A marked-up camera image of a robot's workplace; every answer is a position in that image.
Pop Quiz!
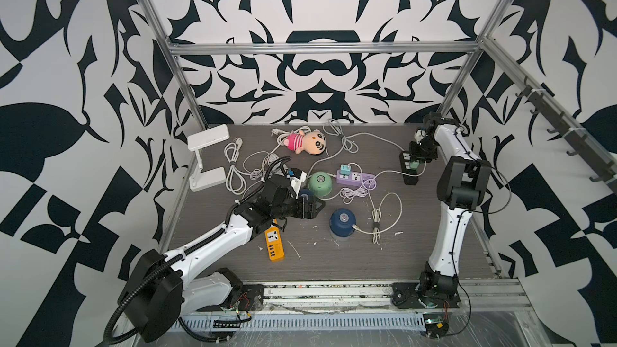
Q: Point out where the purple power strip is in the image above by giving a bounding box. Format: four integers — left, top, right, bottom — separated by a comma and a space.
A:
335, 170, 375, 188

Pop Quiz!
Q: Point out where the beige USB cable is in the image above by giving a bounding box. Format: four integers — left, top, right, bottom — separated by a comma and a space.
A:
353, 163, 427, 245

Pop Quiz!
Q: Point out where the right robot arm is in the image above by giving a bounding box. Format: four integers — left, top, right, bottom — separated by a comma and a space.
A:
410, 112, 492, 303

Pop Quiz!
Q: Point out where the wall hook rack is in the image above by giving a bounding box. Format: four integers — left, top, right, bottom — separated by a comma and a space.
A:
517, 76, 616, 194

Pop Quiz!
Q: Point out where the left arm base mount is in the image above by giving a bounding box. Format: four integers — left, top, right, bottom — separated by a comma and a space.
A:
198, 284, 265, 312

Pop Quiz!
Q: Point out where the black power strip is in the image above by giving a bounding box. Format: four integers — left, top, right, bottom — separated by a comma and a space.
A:
399, 152, 419, 186

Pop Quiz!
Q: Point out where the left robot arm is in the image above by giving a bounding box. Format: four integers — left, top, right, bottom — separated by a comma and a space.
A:
103, 175, 326, 345

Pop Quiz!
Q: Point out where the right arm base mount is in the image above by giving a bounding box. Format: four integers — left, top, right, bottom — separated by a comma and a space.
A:
391, 283, 461, 309

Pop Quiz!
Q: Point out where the white bundled power cord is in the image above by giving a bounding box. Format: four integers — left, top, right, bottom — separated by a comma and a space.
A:
223, 137, 247, 196

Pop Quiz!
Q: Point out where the white desk lamp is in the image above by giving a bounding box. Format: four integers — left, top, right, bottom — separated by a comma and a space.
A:
187, 125, 230, 192

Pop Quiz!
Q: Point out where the plush doll pink shirt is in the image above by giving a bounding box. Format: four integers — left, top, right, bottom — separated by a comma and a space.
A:
283, 130, 326, 155

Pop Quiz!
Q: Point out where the orange power strip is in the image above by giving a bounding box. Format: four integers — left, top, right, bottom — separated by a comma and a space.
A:
264, 222, 285, 263

